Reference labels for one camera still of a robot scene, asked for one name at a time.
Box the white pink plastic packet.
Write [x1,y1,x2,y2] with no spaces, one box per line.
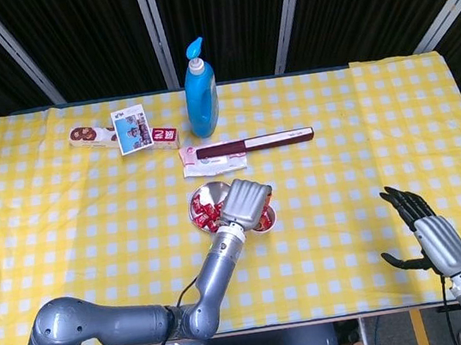
[177,136,250,180]

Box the white paper cup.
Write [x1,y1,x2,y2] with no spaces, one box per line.
[246,199,280,237]

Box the long maroon slim box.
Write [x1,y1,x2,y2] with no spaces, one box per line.
[194,125,317,161]

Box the blue photo card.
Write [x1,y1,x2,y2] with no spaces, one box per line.
[110,102,156,157]

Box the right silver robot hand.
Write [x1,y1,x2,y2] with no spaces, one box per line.
[370,174,461,288]

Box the white metal table leg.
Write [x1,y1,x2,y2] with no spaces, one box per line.
[357,315,377,345]

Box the blue pump detergent bottle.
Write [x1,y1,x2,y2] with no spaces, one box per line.
[176,34,225,140]

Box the metal bowl of red candies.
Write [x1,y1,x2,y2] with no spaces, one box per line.
[185,179,240,236]

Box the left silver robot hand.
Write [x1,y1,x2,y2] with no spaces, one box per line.
[215,172,279,235]

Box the yellow white checked tablecloth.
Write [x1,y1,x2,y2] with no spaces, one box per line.
[0,45,461,345]

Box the long beige cookie box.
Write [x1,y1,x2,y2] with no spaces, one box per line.
[66,112,182,166]

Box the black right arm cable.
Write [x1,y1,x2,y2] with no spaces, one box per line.
[437,274,460,345]

